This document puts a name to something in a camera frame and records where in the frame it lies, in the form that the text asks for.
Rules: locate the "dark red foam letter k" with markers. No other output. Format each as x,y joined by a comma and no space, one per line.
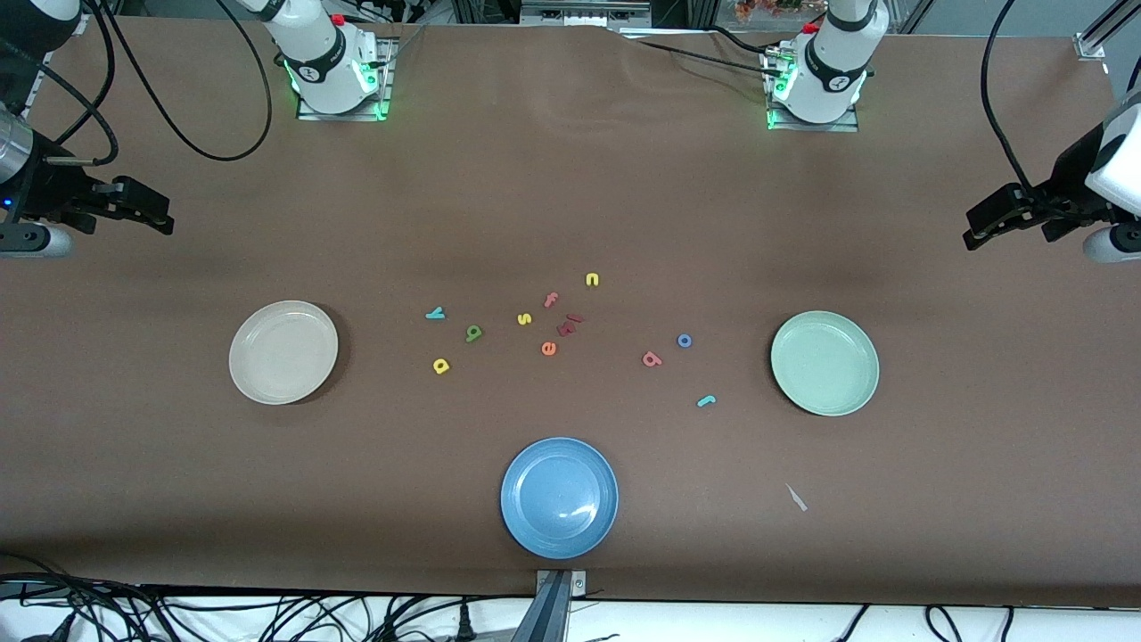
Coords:
565,329

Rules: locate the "blue round plate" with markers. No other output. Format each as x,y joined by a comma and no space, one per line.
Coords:
559,497

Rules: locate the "aluminium frame profile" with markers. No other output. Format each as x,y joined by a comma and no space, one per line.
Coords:
1092,45

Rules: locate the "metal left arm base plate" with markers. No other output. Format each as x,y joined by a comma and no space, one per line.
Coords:
811,127

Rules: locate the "beige round plate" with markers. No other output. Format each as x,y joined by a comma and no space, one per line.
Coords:
283,352

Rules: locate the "brown table cover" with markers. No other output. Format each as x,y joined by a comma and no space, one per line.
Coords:
570,178

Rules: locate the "grey power strip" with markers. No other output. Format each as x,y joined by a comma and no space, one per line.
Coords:
584,13

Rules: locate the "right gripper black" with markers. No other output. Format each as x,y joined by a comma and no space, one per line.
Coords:
52,189

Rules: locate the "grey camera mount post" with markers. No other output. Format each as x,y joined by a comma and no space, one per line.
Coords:
548,615

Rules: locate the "aluminium table edge rail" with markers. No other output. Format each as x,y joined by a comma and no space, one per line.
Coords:
37,89

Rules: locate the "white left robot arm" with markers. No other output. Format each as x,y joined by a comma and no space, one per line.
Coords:
833,62

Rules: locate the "small white paper scrap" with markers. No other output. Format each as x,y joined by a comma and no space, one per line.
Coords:
796,498

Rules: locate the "light green round plate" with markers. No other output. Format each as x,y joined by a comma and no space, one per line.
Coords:
824,363

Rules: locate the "black power plug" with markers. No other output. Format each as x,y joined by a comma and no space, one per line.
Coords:
463,624

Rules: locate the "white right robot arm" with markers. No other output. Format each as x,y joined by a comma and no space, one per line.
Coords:
325,62

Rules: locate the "pink foam letter b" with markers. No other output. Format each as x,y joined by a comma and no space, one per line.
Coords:
647,357

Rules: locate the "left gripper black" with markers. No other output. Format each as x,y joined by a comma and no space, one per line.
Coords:
1067,181

